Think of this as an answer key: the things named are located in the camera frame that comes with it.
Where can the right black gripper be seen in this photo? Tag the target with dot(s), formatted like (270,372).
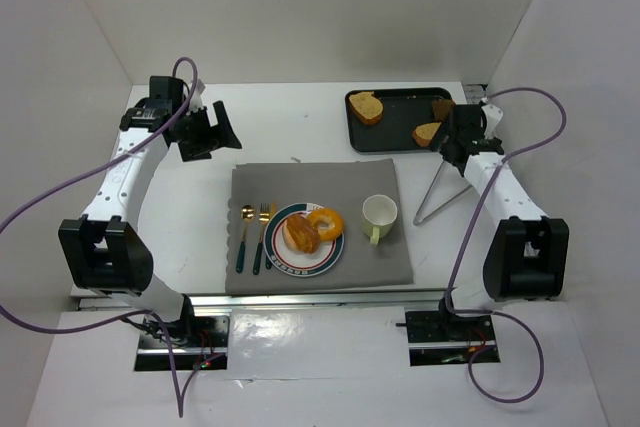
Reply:
(451,148)

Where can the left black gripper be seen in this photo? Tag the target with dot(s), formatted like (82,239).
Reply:
(204,132)

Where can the metal tongs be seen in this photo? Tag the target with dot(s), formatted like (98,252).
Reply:
(445,188)

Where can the reddish toast slice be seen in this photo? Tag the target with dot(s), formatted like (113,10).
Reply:
(304,234)

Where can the orange round bun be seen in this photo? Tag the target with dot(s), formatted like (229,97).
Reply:
(288,239)

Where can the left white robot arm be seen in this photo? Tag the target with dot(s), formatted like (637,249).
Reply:
(102,248)

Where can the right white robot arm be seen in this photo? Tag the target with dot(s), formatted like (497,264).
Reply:
(527,255)

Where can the dark brown bread piece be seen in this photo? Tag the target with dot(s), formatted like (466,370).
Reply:
(442,108)

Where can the small bread slice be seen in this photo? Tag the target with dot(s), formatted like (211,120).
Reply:
(424,134)

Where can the large bread slice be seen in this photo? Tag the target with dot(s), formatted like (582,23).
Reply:
(366,107)

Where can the black tray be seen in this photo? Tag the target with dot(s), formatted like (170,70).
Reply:
(403,110)

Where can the pale green mug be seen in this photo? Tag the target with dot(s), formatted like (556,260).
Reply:
(379,213)

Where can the gray placemat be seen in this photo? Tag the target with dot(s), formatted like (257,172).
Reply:
(262,195)

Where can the white plate green rim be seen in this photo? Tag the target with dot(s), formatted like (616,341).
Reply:
(298,264)

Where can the aluminium rail right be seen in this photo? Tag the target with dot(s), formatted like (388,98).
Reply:
(476,93)

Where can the aluminium rail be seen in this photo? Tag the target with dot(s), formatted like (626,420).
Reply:
(330,299)
(476,93)

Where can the gold spoon green handle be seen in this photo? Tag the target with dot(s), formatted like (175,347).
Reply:
(248,214)

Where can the gold fork green handle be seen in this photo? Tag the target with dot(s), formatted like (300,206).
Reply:
(264,219)

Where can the gold knife green handle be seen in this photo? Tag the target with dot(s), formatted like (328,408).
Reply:
(272,212)

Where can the aluminium rail front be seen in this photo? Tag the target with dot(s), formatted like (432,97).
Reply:
(330,299)

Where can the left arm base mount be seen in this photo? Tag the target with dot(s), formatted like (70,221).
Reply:
(206,347)

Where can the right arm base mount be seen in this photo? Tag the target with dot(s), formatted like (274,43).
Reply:
(437,338)

